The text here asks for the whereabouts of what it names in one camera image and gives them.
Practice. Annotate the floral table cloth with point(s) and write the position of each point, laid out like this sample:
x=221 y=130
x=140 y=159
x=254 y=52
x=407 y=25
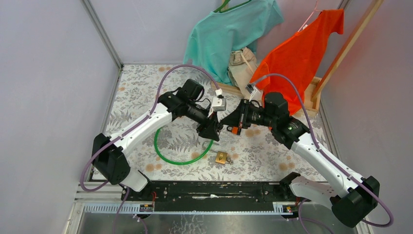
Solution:
x=256 y=155

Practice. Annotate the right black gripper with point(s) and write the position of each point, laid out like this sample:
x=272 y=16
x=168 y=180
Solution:
x=234 y=118

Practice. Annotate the teal t-shirt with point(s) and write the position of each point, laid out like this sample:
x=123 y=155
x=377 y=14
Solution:
x=213 y=38

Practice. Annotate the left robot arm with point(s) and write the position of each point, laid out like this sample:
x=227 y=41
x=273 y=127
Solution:
x=110 y=152

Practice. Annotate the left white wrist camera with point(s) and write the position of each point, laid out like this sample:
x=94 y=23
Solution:
x=218 y=102

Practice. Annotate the beige cloth bag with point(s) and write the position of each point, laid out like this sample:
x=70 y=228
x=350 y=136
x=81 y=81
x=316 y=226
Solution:
x=241 y=68

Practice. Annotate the green hanger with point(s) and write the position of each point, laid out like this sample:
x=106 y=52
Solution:
x=224 y=7

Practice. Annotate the aluminium frame profile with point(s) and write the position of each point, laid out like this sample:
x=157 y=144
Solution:
x=91 y=12

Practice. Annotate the orange black padlock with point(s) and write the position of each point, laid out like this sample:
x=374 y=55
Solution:
x=234 y=130

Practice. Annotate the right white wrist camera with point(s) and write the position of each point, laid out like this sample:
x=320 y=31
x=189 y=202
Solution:
x=254 y=93

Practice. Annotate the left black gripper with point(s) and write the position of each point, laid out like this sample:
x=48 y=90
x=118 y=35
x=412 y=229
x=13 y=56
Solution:
x=207 y=127

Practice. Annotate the brass padlock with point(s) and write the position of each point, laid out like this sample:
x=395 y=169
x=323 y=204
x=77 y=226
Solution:
x=220 y=156

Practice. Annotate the green cable lock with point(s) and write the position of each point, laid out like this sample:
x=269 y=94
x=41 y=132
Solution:
x=180 y=148

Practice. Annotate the wooden clothes rack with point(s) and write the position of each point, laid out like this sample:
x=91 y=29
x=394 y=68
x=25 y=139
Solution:
x=312 y=94

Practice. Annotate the small silver keys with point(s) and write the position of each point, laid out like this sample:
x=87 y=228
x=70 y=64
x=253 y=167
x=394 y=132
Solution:
x=229 y=160

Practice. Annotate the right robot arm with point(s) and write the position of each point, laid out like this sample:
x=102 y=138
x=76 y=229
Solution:
x=349 y=195

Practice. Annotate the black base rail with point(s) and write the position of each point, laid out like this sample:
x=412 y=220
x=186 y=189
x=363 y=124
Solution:
x=213 y=196

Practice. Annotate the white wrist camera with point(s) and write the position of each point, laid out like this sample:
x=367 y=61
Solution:
x=254 y=93
x=218 y=102

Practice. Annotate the pink hanger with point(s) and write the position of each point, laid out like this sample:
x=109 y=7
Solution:
x=306 y=22

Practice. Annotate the orange t-shirt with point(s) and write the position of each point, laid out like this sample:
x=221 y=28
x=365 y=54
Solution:
x=295 y=62

